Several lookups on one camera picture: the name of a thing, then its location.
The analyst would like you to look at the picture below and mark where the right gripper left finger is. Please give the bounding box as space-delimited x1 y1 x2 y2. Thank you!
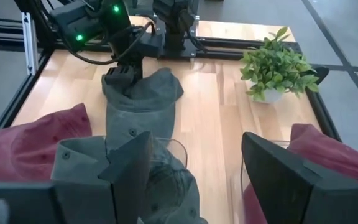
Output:
97 130 154 224

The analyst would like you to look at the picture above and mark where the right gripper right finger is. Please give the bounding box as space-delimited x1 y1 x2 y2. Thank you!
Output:
240 131 323 224

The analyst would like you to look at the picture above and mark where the olive green cap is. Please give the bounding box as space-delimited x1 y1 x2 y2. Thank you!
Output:
101 67 185 151
50 135 209 224

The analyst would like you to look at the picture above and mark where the dark red cap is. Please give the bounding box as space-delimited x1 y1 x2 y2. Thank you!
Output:
242 123 358 224
0 102 93 183

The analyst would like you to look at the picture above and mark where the green plant in white pot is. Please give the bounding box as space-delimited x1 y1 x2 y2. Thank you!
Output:
239 26 321 105

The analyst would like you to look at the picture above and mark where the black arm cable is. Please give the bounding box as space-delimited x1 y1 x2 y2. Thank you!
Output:
63 21 157 66

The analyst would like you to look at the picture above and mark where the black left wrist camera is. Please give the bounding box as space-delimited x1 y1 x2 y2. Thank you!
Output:
134 30 167 59

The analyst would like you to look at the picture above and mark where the black table frame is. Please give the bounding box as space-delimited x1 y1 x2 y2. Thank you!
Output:
0 18 343 142

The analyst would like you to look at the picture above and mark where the silver aluminium post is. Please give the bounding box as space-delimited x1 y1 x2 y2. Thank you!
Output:
21 12 39 77

